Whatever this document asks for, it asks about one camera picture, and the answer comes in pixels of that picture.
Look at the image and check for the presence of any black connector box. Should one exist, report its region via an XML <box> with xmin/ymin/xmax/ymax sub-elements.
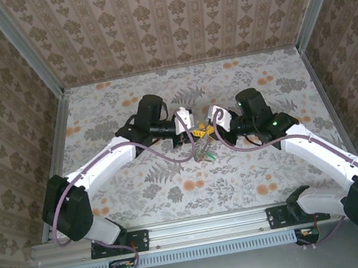
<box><xmin>108</xmin><ymin>256</ymin><xmax>138</xmax><ymax>268</ymax></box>
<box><xmin>294</xmin><ymin>225</ymin><xmax>322</xmax><ymax>246</ymax></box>

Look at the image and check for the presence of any white slotted cable duct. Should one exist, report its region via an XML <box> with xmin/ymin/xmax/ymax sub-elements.
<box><xmin>54</xmin><ymin>227</ymin><xmax>300</xmax><ymax>268</ymax></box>

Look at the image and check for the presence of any floral patterned table cover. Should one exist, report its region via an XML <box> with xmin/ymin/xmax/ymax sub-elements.
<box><xmin>33</xmin><ymin>39</ymin><xmax>358</xmax><ymax>241</ymax></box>

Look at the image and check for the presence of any aluminium side frame rail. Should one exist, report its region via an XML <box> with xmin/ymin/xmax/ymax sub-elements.
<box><xmin>298</xmin><ymin>42</ymin><xmax>358</xmax><ymax>196</ymax></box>
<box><xmin>18</xmin><ymin>88</ymin><xmax>94</xmax><ymax>246</ymax></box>

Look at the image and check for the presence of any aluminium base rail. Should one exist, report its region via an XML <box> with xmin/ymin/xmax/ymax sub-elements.
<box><xmin>28</xmin><ymin>189</ymin><xmax>358</xmax><ymax>268</ymax></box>

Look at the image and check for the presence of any aluminium rear frame rail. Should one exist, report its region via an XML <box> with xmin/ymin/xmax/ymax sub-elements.
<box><xmin>64</xmin><ymin>46</ymin><xmax>300</xmax><ymax>91</ymax></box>

